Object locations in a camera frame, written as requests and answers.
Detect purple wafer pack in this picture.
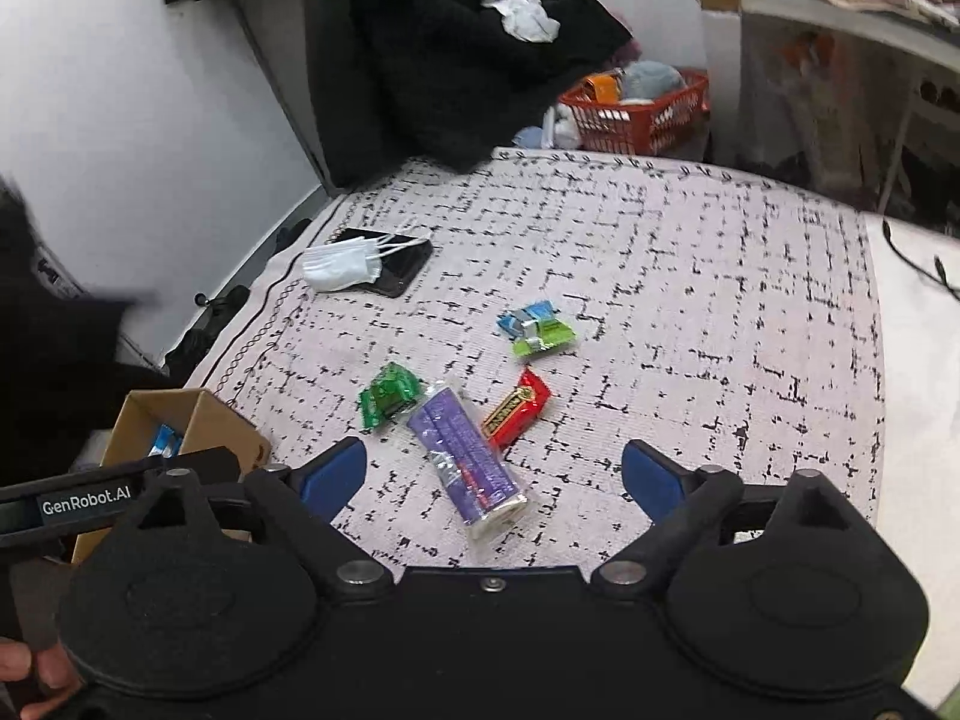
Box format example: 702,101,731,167
407,380,529,544

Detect red candy bar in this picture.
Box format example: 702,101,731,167
482,367,551,450

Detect blue clear rice cracker pack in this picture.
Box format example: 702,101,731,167
148,422,184,460

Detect person left hand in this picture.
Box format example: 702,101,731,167
2,639,83,720

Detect brown cardboard box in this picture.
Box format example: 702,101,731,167
70,386,274,568

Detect dark green snack packet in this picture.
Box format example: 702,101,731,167
358,362,421,431

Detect patterned white bed cover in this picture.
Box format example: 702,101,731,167
192,149,885,569

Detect blue green candy packet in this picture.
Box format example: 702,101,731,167
496,299,576,359

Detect white face mask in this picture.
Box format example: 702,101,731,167
301,236,428,293

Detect black smartphone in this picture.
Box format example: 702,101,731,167
331,227,433,298

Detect red plastic basket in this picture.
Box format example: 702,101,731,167
558,68,709,156

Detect white shelf unit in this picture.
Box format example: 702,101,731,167
698,0,958,213

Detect black clothing pile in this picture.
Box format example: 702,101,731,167
302,0,631,188

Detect black cable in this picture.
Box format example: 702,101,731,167
880,218,960,302

